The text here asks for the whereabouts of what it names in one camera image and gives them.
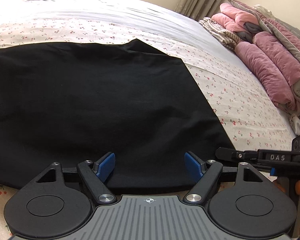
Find purple grey folded quilt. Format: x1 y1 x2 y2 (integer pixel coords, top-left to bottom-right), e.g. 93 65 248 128
226 0 300 115

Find black pants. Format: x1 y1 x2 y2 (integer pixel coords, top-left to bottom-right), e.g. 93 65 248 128
0 40 233 191

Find cherry print bed sheet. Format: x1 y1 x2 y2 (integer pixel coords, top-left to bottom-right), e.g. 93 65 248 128
0 15 292 239

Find striped folded cloth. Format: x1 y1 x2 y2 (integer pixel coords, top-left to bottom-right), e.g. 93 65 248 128
198 17 241 51

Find light blue bed cover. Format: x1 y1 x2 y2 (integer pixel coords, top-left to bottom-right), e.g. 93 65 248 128
0 0 294 146

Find pink folded blanket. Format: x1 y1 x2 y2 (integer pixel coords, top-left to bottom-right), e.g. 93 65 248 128
211 3 263 43

